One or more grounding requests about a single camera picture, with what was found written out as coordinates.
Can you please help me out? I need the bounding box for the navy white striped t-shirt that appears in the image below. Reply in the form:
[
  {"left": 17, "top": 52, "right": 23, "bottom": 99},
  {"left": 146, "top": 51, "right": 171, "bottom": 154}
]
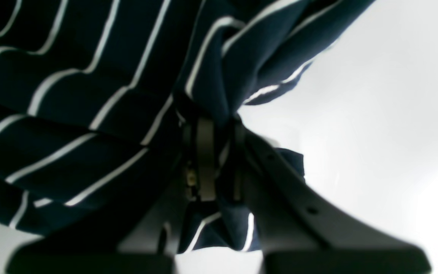
[{"left": 0, "top": 0, "right": 373, "bottom": 253}]

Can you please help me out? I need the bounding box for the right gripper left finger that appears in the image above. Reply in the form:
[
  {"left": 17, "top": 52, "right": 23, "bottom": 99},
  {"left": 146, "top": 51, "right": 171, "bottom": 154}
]
[{"left": 6, "top": 118, "right": 216, "bottom": 274}]

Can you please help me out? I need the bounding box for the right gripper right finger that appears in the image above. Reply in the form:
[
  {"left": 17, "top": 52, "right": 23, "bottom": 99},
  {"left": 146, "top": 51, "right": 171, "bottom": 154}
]
[{"left": 234, "top": 122, "right": 431, "bottom": 274}]

